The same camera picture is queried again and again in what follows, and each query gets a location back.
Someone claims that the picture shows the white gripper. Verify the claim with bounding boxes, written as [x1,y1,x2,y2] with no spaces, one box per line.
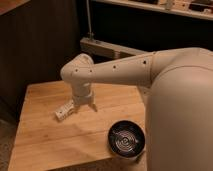
[71,87,98,112]

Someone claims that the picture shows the white bottle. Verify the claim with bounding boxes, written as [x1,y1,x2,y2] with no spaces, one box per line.
[55,100,74,121]

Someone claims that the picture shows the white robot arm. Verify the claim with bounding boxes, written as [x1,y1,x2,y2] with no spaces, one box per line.
[60,47,213,171]

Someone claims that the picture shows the dark ceramic bowl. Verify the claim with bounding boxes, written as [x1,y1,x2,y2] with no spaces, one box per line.
[107,120,145,158]

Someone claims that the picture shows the wooden table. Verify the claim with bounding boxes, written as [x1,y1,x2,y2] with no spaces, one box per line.
[8,81,145,171]

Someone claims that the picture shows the grey shelf beam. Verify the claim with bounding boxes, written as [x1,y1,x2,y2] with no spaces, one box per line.
[80,37,144,59]

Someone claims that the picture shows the metal pole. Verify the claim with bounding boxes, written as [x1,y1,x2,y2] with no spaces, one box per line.
[86,0,94,41]

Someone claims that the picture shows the upper wooden shelf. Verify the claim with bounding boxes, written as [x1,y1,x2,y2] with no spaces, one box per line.
[93,0,213,21]

